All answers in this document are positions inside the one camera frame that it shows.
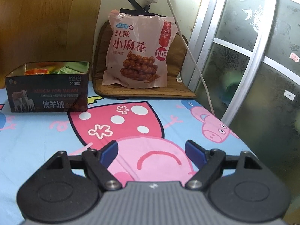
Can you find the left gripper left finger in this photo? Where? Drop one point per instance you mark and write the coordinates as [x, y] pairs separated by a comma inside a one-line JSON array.
[[97, 163]]

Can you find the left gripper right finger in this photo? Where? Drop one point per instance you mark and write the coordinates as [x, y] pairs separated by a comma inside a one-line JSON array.
[[209, 163]]

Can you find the light green tissue pack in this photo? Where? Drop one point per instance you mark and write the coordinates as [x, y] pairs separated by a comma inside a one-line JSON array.
[[66, 70]]

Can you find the red spicy snack packet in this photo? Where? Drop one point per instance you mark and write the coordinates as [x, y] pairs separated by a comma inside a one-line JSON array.
[[37, 71]]

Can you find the Peppa Pig blue bedsheet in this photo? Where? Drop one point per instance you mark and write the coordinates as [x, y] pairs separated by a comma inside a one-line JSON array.
[[151, 135]]

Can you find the black tin box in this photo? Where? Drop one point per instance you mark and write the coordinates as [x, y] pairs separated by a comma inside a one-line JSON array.
[[51, 92]]

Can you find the brown seat cushion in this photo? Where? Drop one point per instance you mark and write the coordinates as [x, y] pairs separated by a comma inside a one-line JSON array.
[[141, 69]]

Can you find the frosted glass sliding door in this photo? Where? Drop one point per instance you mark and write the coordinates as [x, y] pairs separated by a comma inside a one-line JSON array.
[[247, 77]]

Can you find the pink fried twist snack bag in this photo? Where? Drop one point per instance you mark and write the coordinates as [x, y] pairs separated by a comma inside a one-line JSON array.
[[150, 36]]

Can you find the wooden headboard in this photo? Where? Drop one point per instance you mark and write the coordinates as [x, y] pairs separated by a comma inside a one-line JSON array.
[[47, 31]]

